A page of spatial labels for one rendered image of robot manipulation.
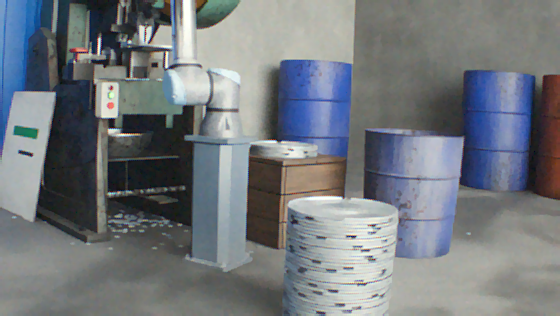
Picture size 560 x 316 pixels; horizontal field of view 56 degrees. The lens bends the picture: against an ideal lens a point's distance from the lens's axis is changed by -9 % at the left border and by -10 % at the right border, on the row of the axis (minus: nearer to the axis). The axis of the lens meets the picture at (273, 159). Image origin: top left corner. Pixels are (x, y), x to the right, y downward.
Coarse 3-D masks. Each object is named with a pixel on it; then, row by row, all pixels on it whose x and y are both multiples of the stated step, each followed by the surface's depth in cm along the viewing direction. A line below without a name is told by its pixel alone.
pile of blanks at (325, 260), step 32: (288, 224) 146; (320, 224) 136; (352, 224) 134; (384, 224) 137; (288, 256) 145; (320, 256) 137; (352, 256) 137; (384, 256) 139; (288, 288) 145; (320, 288) 139; (352, 288) 136; (384, 288) 142
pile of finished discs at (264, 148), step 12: (252, 144) 240; (264, 144) 248; (276, 144) 243; (288, 144) 245; (300, 144) 256; (312, 144) 252; (264, 156) 234; (276, 156) 232; (288, 156) 232; (300, 156) 234; (312, 156) 239
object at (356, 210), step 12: (288, 204) 151; (300, 204) 152; (312, 204) 153; (324, 204) 151; (336, 204) 151; (348, 204) 152; (360, 204) 156; (372, 204) 156; (384, 204) 155; (312, 216) 137; (324, 216) 135; (336, 216) 139; (348, 216) 139; (360, 216) 140; (372, 216) 140; (384, 216) 137
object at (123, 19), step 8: (128, 0) 239; (112, 8) 241; (120, 8) 238; (128, 8) 238; (104, 16) 246; (112, 16) 241; (120, 16) 239; (128, 16) 238; (104, 24) 246; (120, 24) 240; (128, 24) 243
